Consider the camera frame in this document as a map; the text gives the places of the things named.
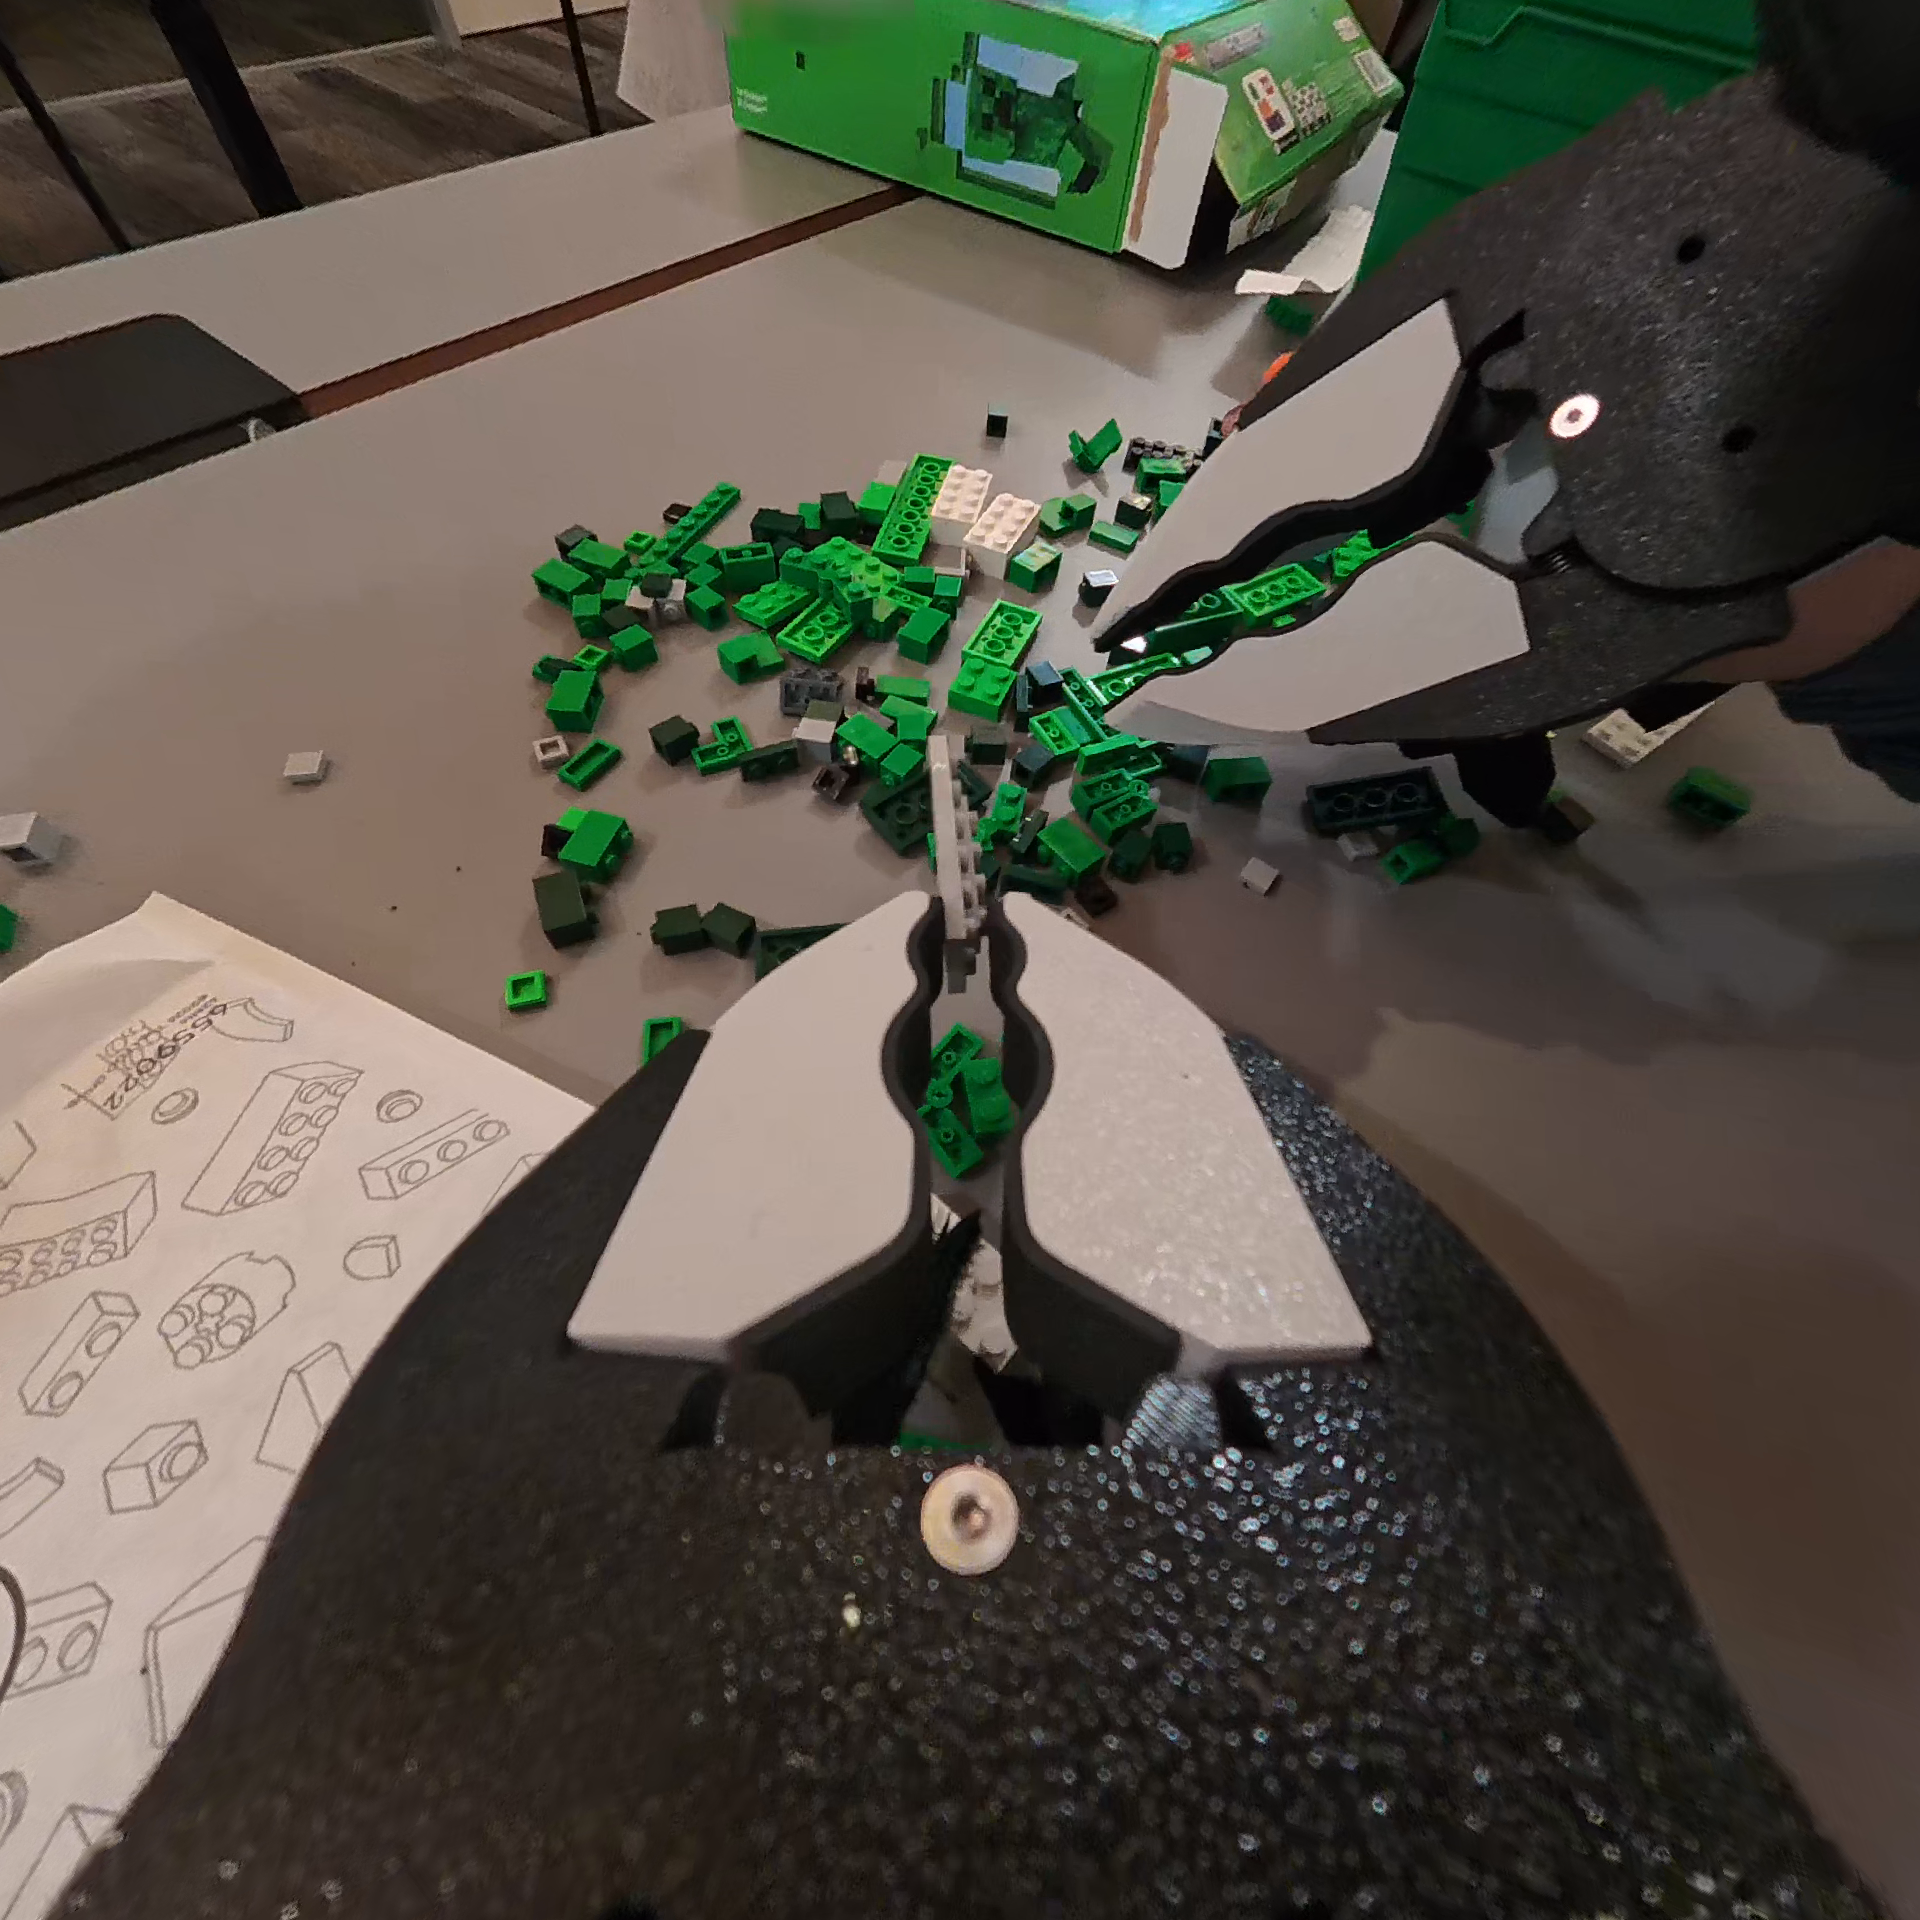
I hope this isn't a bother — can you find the white printed paper bag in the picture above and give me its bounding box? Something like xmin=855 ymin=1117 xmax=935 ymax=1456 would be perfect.
xmin=0 ymin=893 xmax=601 ymax=1920

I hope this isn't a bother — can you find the green plastic bin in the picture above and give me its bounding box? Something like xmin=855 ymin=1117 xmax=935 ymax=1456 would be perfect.
xmin=1359 ymin=0 xmax=1772 ymax=288

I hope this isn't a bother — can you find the white hanging paper sheet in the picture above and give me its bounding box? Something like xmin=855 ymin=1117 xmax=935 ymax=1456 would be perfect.
xmin=622 ymin=0 xmax=731 ymax=121

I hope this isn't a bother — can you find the person's right forearm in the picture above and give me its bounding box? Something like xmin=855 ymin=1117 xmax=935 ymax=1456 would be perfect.
xmin=1762 ymin=539 xmax=1920 ymax=790

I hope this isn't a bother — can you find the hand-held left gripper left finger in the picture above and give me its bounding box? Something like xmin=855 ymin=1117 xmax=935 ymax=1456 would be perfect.
xmin=564 ymin=893 xmax=980 ymax=1445

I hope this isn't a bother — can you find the black table leg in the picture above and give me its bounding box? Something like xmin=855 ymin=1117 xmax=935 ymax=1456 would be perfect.
xmin=152 ymin=0 xmax=302 ymax=221

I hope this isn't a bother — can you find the pile of green toy bricks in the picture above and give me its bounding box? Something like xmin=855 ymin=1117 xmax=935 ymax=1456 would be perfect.
xmin=504 ymin=417 xmax=1759 ymax=1181

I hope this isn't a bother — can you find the green toy set box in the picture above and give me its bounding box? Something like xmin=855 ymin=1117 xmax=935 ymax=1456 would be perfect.
xmin=724 ymin=0 xmax=1408 ymax=273

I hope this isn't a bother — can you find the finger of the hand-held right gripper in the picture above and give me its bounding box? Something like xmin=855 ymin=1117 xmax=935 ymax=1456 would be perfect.
xmin=1103 ymin=526 xmax=1537 ymax=741
xmin=1094 ymin=297 xmax=1529 ymax=657

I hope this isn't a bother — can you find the grey desk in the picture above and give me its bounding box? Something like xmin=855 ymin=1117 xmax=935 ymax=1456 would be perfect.
xmin=0 ymin=90 xmax=1920 ymax=1503

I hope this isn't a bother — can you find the torn white paper scrap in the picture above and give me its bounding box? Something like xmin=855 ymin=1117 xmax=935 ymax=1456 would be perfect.
xmin=1232 ymin=210 xmax=1374 ymax=297

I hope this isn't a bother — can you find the light grey long toy plate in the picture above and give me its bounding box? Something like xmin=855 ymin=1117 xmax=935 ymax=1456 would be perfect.
xmin=926 ymin=733 xmax=995 ymax=995

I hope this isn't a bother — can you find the black desk cable cover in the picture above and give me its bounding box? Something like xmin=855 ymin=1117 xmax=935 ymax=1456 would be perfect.
xmin=0 ymin=315 xmax=308 ymax=529

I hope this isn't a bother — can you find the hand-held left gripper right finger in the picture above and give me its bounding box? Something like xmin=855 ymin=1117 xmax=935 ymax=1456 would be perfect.
xmin=993 ymin=893 xmax=1376 ymax=1449

